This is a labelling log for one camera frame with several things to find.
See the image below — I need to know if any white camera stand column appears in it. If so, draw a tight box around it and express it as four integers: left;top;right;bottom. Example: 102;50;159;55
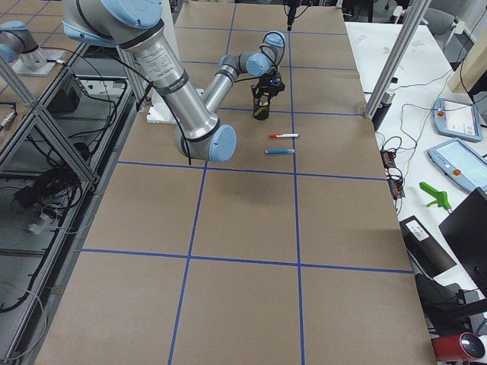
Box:
146;90;176;125

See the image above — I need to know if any black box white label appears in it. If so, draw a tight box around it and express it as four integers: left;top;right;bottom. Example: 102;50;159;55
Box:
399;216;457;278

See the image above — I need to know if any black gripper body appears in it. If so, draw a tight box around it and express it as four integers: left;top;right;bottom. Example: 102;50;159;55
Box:
255;75;272;99

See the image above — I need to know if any green plastic tool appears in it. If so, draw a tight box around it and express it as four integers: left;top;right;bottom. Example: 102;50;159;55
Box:
419;182;452;212

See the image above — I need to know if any blue marker pen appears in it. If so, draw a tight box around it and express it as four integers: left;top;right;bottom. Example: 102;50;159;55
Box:
265;148;295;155

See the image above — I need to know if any red marker pen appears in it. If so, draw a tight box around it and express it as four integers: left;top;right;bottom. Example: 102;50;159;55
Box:
269;133;299;138

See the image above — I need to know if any black camera cable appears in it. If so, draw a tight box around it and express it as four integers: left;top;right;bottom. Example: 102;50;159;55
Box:
235;31;286;83

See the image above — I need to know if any orange circuit board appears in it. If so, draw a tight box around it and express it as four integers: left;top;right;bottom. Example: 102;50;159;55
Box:
380;149;405;200

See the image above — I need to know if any teach pendant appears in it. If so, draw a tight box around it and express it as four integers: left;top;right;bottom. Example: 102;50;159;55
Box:
433;98;483;142
427;138;486;192

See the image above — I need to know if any black mesh pen cup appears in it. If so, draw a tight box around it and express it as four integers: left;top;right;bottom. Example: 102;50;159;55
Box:
253;99;270;120

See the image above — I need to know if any aluminium frame post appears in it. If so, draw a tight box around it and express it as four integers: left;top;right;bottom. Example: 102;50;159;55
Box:
363;0;431;120

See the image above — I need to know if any black monitor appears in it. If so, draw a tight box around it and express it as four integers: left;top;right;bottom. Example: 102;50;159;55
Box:
439;188;486;295

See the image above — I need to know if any near teach pendant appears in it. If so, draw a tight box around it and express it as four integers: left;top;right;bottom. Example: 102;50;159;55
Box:
427;138;486;192

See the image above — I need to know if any red cylinder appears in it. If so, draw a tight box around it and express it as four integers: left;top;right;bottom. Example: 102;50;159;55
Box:
431;332;486;361

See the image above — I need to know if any far teach pendant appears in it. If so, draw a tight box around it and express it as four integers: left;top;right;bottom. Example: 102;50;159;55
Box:
433;98;483;142

